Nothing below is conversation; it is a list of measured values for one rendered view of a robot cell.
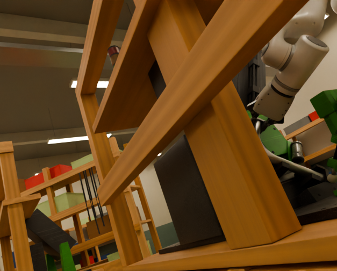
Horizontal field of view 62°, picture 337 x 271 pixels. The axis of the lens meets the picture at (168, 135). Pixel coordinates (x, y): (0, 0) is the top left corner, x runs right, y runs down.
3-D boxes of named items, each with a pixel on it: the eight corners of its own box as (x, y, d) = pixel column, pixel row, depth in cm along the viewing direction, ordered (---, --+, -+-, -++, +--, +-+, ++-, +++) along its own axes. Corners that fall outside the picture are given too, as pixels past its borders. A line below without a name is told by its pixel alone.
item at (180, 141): (216, 230, 118) (188, 156, 128) (265, 217, 93) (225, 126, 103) (180, 245, 109) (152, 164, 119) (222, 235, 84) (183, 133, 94)
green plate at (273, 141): (281, 163, 104) (249, 122, 115) (295, 150, 98) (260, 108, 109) (260, 170, 99) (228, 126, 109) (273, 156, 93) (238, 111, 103)
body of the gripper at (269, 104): (299, 87, 89) (279, 114, 96) (269, 74, 89) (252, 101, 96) (300, 99, 83) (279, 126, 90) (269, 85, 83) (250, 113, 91)
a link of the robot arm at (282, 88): (301, 80, 87) (295, 88, 89) (275, 69, 88) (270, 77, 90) (303, 93, 81) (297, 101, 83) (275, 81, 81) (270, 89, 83)
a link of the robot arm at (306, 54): (273, 81, 81) (303, 92, 81) (301, 39, 72) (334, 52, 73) (272, 68, 87) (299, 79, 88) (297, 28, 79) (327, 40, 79)
